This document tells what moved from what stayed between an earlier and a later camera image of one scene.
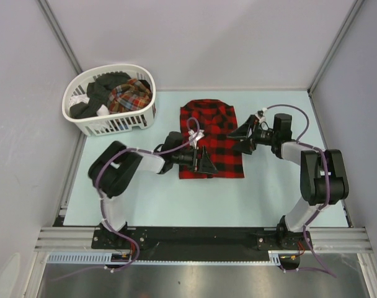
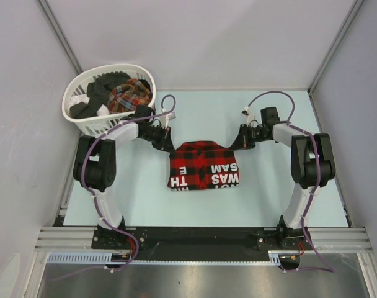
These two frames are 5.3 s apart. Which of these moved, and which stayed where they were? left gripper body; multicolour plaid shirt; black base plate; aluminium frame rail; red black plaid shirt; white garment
Moved: red black plaid shirt; left gripper body
Stayed: black base plate; white garment; multicolour plaid shirt; aluminium frame rail
